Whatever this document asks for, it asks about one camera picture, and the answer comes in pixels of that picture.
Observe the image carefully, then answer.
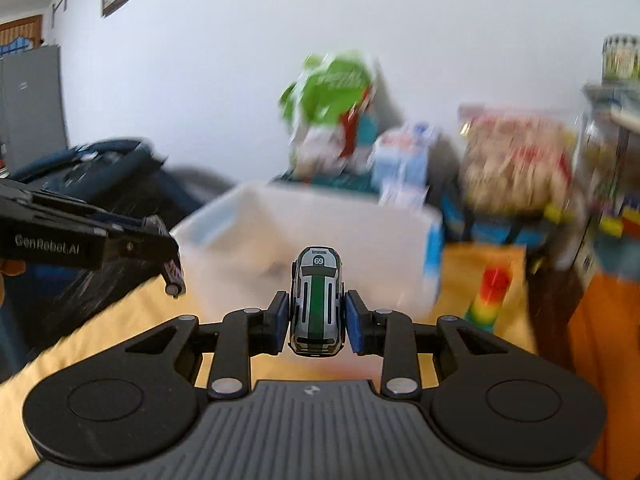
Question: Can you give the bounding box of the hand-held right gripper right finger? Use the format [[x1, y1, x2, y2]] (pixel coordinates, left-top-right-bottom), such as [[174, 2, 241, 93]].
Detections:
[[345, 290, 507, 400]]

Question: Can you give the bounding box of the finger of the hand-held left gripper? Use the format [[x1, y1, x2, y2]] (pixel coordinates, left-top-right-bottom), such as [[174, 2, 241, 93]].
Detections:
[[30, 190, 169, 237], [104, 234, 181, 275]]

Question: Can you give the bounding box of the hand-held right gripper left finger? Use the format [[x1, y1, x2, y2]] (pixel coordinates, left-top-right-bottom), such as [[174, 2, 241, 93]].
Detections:
[[122, 291, 292, 400]]

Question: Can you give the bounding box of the silver toy car green stripe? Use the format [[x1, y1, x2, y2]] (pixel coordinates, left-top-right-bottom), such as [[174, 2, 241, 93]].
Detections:
[[289, 246, 347, 358]]

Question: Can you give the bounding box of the white plastic container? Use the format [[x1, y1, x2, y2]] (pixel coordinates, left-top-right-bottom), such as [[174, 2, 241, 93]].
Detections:
[[170, 182, 443, 321]]

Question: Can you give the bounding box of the dark blue bag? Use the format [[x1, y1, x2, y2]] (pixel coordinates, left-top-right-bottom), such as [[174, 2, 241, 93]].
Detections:
[[10, 137, 236, 371]]

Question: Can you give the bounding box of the yellow cloth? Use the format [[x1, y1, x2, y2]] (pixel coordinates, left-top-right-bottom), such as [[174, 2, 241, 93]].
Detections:
[[0, 245, 541, 480]]

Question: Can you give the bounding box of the grey cabinet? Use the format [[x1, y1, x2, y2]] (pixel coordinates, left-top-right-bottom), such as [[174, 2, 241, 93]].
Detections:
[[0, 45, 68, 166]]

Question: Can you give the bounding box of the blue cardboard box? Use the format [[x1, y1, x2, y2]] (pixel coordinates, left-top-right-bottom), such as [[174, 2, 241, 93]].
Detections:
[[442, 195, 546, 248]]

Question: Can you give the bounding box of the blue white carton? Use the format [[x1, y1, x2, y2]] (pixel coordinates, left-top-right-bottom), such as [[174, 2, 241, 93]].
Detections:
[[372, 122, 441, 206]]

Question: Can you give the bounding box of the beige snack bag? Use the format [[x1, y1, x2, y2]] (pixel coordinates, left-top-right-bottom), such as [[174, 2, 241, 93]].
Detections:
[[457, 105, 576, 216]]

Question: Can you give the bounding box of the green white plastic bag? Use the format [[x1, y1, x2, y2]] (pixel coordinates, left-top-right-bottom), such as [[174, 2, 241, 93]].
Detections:
[[280, 52, 381, 176]]

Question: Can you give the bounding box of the orange cabinet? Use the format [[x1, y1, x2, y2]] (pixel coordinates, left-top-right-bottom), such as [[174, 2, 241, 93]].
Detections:
[[567, 265, 640, 480]]

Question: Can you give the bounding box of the shelf with colourful boxes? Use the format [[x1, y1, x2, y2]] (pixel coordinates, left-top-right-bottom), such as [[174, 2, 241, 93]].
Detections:
[[580, 35, 640, 281]]

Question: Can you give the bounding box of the rainbow stacking ring toy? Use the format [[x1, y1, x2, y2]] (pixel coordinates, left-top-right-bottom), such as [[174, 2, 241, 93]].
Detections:
[[465, 267, 513, 333]]

